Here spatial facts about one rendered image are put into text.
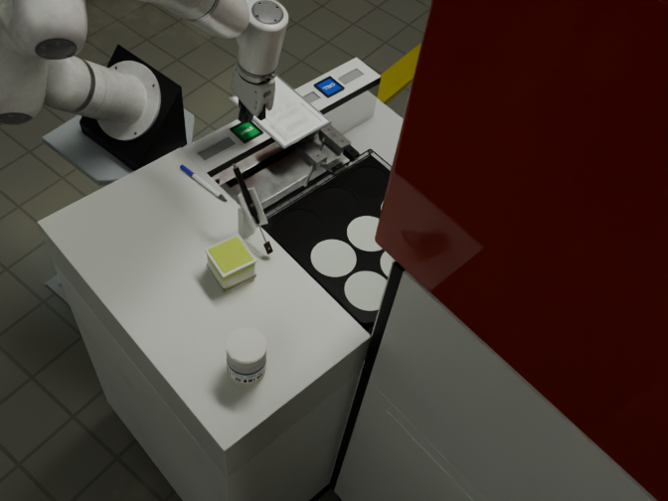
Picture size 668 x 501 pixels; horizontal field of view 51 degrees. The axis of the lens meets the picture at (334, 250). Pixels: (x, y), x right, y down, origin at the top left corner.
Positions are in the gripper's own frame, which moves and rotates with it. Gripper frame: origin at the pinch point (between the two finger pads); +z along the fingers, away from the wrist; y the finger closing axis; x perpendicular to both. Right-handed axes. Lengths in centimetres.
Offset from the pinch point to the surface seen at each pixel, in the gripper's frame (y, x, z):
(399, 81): 38, -134, 109
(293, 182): -16.0, -3.6, 10.3
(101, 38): 140, -43, 132
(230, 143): -1.7, 5.1, 5.6
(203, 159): -2.3, 13.1, 5.0
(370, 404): -67, 15, 14
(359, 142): -13.2, -30.0, 17.0
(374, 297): -51, 5, 1
